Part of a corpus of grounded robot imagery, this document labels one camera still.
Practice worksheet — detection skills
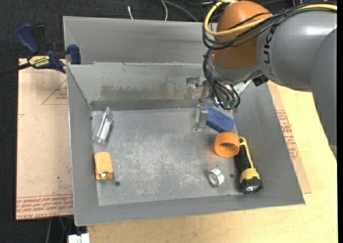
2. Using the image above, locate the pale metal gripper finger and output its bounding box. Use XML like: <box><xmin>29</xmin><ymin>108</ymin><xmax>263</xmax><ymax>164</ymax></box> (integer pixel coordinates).
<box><xmin>190</xmin><ymin>104</ymin><xmax>210</xmax><ymax>132</ymax></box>
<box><xmin>184</xmin><ymin>75</ymin><xmax>206</xmax><ymax>101</ymax></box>

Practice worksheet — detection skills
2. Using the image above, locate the blue sponge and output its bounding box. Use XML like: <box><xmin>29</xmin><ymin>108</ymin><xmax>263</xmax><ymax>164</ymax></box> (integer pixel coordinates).
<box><xmin>204</xmin><ymin>104</ymin><xmax>236</xmax><ymax>133</ymax></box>

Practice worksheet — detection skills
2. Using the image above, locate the orange plastic cup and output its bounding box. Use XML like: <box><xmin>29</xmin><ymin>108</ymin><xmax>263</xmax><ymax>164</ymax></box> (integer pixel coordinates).
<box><xmin>213</xmin><ymin>131</ymin><xmax>241</xmax><ymax>158</ymax></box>

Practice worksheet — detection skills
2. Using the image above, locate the grey metal bin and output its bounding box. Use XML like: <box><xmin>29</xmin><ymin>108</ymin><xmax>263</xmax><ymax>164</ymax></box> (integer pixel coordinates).
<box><xmin>63</xmin><ymin>16</ymin><xmax>306</xmax><ymax>227</ymax></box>

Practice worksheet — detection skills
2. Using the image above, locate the black and yellow flashlight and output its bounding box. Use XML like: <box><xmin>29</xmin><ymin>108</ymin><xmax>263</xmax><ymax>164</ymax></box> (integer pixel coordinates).
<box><xmin>234</xmin><ymin>136</ymin><xmax>264</xmax><ymax>195</ymax></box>

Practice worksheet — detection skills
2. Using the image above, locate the clear plastic bottle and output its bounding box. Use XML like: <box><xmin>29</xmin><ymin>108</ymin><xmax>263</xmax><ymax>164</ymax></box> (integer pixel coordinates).
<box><xmin>90</xmin><ymin>106</ymin><xmax>114</xmax><ymax>145</ymax></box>

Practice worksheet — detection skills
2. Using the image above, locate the orange and yellow box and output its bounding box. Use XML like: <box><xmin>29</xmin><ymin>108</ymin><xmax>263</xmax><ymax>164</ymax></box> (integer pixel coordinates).
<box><xmin>93</xmin><ymin>151</ymin><xmax>115</xmax><ymax>181</ymax></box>

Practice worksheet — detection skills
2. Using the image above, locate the black cylinder on white bracket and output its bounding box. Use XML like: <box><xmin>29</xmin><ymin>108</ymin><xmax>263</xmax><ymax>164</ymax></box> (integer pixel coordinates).
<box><xmin>233</xmin><ymin>73</ymin><xmax>269</xmax><ymax>95</ymax></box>

